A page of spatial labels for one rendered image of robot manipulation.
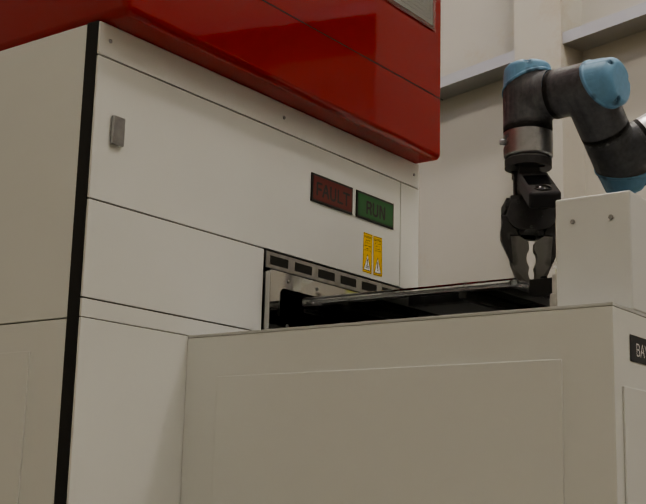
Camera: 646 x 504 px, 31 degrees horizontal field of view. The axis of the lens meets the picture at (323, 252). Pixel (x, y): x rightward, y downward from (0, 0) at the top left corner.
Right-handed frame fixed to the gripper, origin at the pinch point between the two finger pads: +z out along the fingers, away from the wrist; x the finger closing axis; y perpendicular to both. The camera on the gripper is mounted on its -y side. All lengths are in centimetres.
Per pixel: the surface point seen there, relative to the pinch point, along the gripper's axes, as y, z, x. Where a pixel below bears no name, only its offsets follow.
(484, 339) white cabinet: -34.8, 12.5, 11.0
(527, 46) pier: 384, -192, -60
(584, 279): -35.5, 5.3, -0.6
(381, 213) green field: 31.5, -18.4, 21.4
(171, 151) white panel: -12, -16, 52
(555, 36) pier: 370, -191, -71
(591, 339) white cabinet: -42.4, 13.3, 0.2
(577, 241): -35.1, 0.7, 0.1
